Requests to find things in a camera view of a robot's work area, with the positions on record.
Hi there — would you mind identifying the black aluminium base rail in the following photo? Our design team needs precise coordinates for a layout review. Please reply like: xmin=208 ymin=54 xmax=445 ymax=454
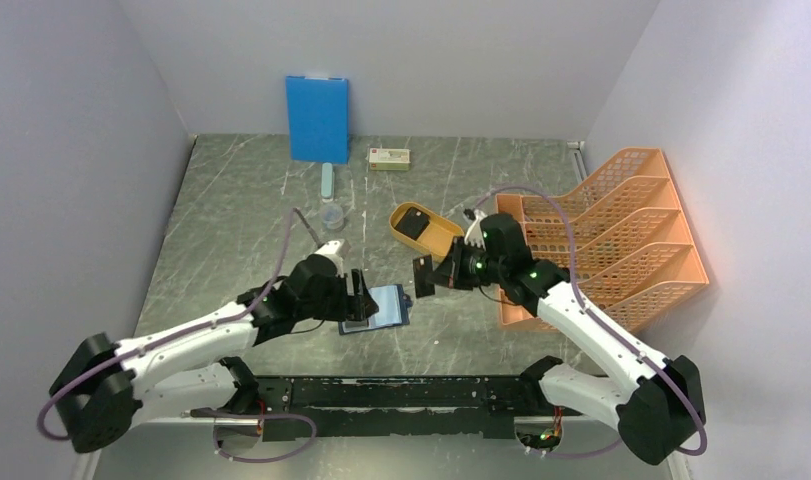
xmin=222 ymin=375 xmax=577 ymax=441

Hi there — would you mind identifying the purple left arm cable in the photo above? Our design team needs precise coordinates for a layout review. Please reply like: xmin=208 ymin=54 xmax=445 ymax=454
xmin=35 ymin=208 xmax=319 ymax=465

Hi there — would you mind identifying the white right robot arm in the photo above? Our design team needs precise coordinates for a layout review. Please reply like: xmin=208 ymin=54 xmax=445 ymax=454
xmin=428 ymin=209 xmax=707 ymax=465

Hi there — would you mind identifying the light blue stapler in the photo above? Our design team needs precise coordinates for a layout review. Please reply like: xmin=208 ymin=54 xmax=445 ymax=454
xmin=320 ymin=163 xmax=334 ymax=202

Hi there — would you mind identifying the yellow oval tray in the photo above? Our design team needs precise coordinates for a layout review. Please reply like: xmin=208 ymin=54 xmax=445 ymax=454
xmin=388 ymin=202 xmax=464 ymax=262

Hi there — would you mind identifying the blue upright folder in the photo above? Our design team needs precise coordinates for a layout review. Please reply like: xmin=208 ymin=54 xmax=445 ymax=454
xmin=285 ymin=76 xmax=349 ymax=164

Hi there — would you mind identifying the orange plastic file organizer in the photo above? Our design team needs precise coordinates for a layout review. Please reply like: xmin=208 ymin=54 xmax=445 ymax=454
xmin=494 ymin=147 xmax=709 ymax=333

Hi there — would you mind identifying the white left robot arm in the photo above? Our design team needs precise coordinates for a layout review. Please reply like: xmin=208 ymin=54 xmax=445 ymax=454
xmin=35 ymin=253 xmax=379 ymax=453

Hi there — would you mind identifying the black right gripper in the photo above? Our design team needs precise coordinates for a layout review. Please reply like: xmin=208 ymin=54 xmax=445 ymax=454
xmin=426 ymin=235 xmax=506 ymax=291

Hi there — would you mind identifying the green and white small box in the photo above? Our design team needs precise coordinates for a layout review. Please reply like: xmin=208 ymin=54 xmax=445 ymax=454
xmin=367 ymin=148 xmax=411 ymax=171

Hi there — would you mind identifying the clear jar of paper clips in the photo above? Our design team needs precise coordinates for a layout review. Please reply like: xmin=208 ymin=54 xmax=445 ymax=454
xmin=319 ymin=202 xmax=345 ymax=232

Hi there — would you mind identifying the black VIP card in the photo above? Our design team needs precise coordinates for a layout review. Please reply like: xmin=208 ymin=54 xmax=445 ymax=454
xmin=394 ymin=207 xmax=430 ymax=241

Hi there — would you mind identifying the navy blue card holder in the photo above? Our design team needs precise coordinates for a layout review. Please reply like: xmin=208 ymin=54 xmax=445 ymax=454
xmin=338 ymin=284 xmax=413 ymax=336

